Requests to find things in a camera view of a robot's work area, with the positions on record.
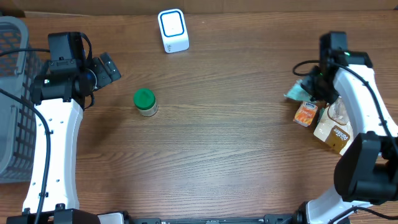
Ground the teal snack packet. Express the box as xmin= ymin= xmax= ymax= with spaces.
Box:
xmin=284 ymin=80 xmax=312 ymax=102

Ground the orange snack packet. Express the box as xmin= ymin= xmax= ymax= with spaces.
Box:
xmin=293 ymin=101 xmax=318 ymax=127

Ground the beige paper pouch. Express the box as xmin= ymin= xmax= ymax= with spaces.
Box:
xmin=313 ymin=97 xmax=354 ymax=156

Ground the green capped bottle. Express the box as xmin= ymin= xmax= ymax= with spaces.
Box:
xmin=133 ymin=88 xmax=159 ymax=117

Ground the teal Kleenex tissue pack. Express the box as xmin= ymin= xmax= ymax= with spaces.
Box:
xmin=317 ymin=108 xmax=325 ymax=124

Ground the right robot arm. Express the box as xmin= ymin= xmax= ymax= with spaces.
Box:
xmin=284 ymin=31 xmax=397 ymax=223

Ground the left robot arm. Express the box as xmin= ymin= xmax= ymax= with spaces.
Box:
xmin=6 ymin=32 xmax=131 ymax=223

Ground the white barcode scanner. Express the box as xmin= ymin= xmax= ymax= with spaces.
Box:
xmin=157 ymin=9 xmax=190 ymax=54

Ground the grey plastic mesh basket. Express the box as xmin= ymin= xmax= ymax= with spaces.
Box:
xmin=1 ymin=16 xmax=43 ymax=184

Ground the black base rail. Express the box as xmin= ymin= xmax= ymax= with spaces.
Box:
xmin=96 ymin=211 xmax=305 ymax=224

